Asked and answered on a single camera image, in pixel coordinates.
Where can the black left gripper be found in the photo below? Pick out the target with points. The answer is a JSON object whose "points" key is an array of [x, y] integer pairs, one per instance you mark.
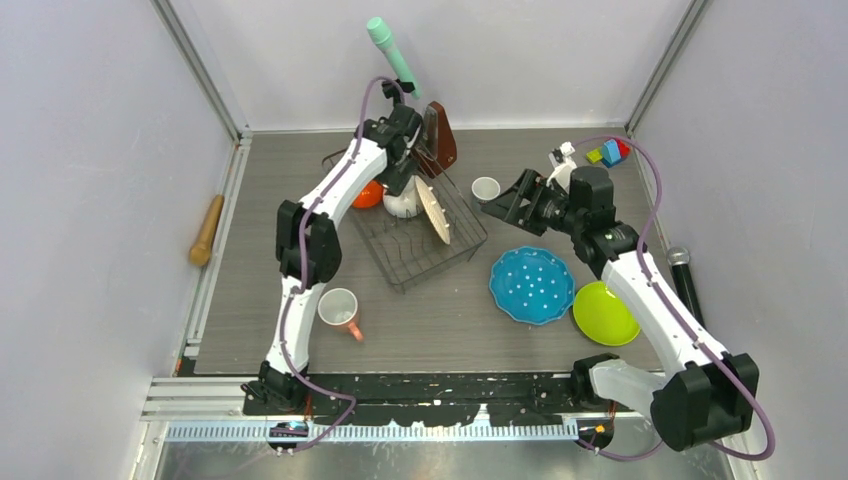
{"points": [[394, 181]]}

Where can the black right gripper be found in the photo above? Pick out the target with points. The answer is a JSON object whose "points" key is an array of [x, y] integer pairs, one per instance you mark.
{"points": [[506, 205]]}

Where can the orange bowl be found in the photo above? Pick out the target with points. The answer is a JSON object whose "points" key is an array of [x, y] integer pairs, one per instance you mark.
{"points": [[371, 195]]}

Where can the woven bamboo plate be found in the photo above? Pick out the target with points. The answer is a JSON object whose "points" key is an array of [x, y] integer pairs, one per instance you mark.
{"points": [[435, 212]]}

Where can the blue polka dot plate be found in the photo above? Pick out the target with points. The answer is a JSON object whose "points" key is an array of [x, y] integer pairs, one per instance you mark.
{"points": [[532, 285]]}

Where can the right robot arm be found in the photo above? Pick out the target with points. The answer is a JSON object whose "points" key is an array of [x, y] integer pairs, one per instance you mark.
{"points": [[706, 393]]}

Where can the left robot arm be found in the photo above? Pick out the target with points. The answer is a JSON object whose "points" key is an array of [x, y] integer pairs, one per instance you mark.
{"points": [[309, 252]]}

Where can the grey ceramic mug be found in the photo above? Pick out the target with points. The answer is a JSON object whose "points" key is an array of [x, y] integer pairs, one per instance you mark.
{"points": [[483, 190]]}

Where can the black microphone stand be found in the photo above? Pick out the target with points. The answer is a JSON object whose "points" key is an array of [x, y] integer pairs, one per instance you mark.
{"points": [[396, 90]]}

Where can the brown wooden metronome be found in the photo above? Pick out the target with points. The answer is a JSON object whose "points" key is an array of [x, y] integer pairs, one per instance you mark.
{"points": [[436, 150]]}

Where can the mint green microphone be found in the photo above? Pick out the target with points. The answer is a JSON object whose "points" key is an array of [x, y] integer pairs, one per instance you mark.
{"points": [[383, 39]]}

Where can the colourful toy blocks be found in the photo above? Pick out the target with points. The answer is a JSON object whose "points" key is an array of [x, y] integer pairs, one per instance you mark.
{"points": [[612, 152]]}

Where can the lime green plate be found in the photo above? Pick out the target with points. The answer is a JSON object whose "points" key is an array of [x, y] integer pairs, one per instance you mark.
{"points": [[602, 317]]}

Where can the black handheld microphone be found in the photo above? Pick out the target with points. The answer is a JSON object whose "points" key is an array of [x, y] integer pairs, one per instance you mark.
{"points": [[679, 262]]}

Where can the pink floral mug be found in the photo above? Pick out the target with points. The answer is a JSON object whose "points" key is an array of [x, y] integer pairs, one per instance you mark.
{"points": [[340, 309]]}

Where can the wooden rolling pin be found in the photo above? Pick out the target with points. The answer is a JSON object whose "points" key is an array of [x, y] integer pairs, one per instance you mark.
{"points": [[201, 250]]}

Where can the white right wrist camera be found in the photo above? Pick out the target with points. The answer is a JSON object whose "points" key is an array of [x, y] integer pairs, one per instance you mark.
{"points": [[563, 166]]}

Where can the dark wire dish rack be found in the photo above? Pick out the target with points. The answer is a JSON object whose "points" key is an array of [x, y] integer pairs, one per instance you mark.
{"points": [[408, 251]]}

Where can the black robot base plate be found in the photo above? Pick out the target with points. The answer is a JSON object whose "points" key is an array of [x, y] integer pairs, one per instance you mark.
{"points": [[434, 399]]}

